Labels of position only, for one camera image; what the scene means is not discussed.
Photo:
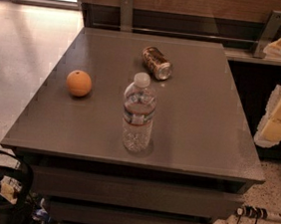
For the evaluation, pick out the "orange soda can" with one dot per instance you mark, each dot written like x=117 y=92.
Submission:
x=160 y=67

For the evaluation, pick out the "white power strip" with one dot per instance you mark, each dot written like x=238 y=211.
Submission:
x=259 y=213

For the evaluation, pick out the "clear plastic water bottle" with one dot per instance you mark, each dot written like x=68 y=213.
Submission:
x=139 y=106

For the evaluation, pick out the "grey drawer cabinet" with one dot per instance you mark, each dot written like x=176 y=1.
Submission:
x=200 y=159

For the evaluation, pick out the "orange fruit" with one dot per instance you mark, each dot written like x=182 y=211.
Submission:
x=79 y=83

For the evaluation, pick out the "right metal shelf bracket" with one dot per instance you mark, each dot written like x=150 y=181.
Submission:
x=272 y=24

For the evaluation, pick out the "metal shelf bracket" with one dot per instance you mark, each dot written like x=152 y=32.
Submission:
x=272 y=24
x=126 y=15

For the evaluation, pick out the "grey wall shelf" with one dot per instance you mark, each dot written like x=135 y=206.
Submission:
x=246 y=56

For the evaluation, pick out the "left metal shelf bracket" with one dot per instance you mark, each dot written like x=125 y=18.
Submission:
x=126 y=15

